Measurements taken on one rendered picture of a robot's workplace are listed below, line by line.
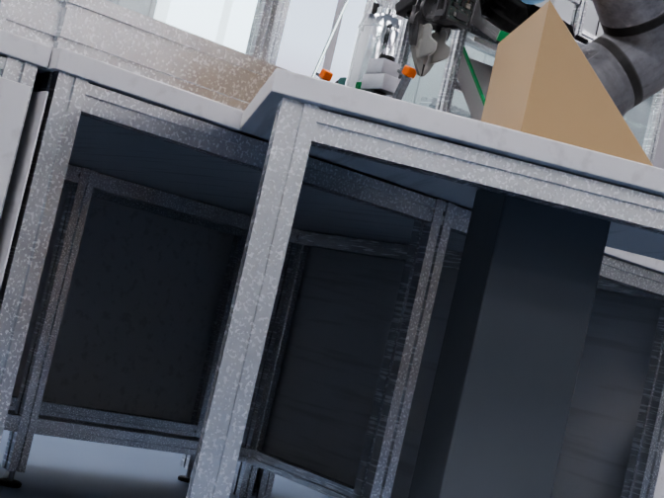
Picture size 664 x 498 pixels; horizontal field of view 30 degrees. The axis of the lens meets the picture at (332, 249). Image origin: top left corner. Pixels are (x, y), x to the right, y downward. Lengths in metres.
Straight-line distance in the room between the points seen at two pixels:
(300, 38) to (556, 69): 4.03
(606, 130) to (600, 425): 1.20
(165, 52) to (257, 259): 0.51
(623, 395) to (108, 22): 1.44
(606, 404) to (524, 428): 1.03
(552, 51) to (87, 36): 0.65
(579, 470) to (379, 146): 1.45
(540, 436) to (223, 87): 0.71
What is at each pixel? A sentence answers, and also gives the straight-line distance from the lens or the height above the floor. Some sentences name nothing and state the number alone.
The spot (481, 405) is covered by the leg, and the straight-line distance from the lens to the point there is 1.74.
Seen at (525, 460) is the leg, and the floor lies 0.46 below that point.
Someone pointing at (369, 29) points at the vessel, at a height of 1.37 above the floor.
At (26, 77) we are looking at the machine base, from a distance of 1.73.
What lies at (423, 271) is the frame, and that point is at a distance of 2.11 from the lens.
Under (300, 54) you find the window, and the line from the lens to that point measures 5.65.
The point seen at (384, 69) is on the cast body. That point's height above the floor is 1.06.
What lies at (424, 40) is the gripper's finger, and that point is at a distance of 2.26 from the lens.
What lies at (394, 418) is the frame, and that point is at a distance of 2.11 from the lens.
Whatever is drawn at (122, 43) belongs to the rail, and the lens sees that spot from 1.85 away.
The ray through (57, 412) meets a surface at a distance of 3.70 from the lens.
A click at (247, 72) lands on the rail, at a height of 0.93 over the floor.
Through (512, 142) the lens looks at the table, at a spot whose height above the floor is 0.84.
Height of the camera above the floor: 0.58
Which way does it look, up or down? 3 degrees up
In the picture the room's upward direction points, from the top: 13 degrees clockwise
